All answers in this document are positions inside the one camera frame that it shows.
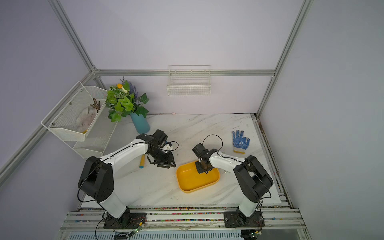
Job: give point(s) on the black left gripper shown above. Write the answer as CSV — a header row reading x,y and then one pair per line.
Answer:
x,y
168,160

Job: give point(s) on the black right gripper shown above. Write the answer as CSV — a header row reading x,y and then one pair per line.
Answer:
x,y
199,168

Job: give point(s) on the yellow plastic storage box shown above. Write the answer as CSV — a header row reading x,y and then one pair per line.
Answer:
x,y
190,180

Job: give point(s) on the blue dotted work glove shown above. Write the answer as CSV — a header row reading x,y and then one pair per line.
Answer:
x,y
240,142

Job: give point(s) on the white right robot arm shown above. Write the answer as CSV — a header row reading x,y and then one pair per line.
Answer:
x,y
252,177

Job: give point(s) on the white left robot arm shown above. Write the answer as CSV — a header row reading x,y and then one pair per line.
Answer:
x,y
97,179

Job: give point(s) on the green yellow brush tool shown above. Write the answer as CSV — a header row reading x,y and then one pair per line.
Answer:
x,y
142,161

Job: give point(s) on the teal vase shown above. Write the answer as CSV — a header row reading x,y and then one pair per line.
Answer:
x,y
140,122

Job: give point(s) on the green artificial plant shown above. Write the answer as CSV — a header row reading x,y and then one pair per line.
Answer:
x,y
123,99

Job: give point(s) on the brown twigs in shelf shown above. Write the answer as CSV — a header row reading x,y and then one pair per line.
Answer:
x,y
96,105

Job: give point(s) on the white cloth in shelf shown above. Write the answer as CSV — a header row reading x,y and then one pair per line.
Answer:
x,y
85,119

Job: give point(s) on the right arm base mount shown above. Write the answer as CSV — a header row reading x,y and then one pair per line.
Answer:
x,y
236,219

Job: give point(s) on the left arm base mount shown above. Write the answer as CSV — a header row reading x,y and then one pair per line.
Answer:
x,y
127,220

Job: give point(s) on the white wire wall basket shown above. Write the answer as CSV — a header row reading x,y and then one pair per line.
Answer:
x,y
189,80

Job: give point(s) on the white mesh wall shelf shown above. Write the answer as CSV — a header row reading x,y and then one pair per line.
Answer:
x,y
61,121

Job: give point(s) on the aluminium rail platform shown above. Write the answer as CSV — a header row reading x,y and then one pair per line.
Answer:
x,y
184,224

